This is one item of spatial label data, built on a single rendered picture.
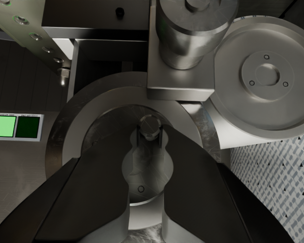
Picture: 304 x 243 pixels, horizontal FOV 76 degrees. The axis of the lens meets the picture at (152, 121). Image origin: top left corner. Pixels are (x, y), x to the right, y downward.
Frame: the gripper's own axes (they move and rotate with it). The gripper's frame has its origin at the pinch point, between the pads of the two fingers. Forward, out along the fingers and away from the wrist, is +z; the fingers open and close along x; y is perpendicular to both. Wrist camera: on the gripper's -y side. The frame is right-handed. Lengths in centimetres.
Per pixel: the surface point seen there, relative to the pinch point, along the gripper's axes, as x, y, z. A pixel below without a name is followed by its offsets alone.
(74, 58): -7.5, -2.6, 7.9
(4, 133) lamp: -37, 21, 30
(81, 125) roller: -5.7, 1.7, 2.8
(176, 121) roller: 2.2, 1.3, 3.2
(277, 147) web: 16.4, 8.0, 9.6
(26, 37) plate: -25.0, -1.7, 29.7
